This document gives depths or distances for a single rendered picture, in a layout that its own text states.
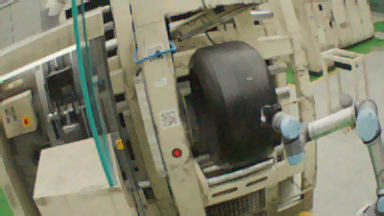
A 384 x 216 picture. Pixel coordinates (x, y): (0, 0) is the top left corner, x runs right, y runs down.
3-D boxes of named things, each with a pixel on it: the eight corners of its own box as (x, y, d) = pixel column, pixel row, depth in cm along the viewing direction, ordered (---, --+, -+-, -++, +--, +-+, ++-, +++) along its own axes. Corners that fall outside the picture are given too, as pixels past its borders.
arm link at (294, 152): (308, 151, 176) (303, 126, 173) (302, 164, 166) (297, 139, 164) (293, 156, 180) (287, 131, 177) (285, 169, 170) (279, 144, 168)
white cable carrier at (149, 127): (159, 177, 227) (134, 77, 213) (157, 174, 232) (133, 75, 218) (168, 176, 228) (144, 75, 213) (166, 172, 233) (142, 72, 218)
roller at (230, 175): (207, 188, 224) (205, 180, 223) (204, 184, 228) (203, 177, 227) (275, 165, 229) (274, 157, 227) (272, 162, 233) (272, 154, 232)
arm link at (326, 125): (374, 88, 161) (292, 120, 187) (374, 96, 152) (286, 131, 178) (380, 112, 163) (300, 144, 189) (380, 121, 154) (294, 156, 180)
